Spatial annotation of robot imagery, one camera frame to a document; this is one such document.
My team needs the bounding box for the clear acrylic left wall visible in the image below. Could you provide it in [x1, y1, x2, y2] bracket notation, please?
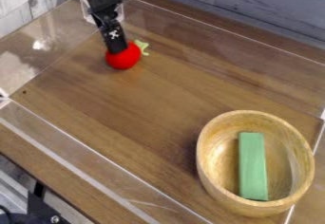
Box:
[0, 0, 97, 98]

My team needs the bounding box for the wooden bowl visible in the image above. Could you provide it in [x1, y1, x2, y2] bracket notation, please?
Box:
[196, 110, 315, 217]

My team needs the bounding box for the clear acrylic front wall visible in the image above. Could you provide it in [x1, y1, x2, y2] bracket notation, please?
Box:
[0, 99, 213, 224]

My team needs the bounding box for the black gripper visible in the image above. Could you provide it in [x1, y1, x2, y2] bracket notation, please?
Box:
[87, 0, 129, 54]

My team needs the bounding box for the clear acrylic wall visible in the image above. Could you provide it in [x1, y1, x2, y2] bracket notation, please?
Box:
[0, 99, 213, 224]
[0, 0, 97, 98]
[124, 0, 325, 117]

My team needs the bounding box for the clear acrylic back wall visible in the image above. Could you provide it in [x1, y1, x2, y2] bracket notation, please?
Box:
[124, 0, 325, 117]

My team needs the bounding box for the clear acrylic corner bracket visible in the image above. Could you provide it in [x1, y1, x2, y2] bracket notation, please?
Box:
[81, 0, 125, 25]

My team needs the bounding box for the green rectangular block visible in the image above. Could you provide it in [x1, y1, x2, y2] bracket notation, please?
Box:
[239, 132, 268, 201]

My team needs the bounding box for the red plush tomato toy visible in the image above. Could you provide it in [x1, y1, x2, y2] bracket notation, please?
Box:
[106, 40, 150, 69]

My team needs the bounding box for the black clamp with cable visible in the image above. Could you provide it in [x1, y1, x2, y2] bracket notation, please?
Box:
[0, 189, 74, 224]

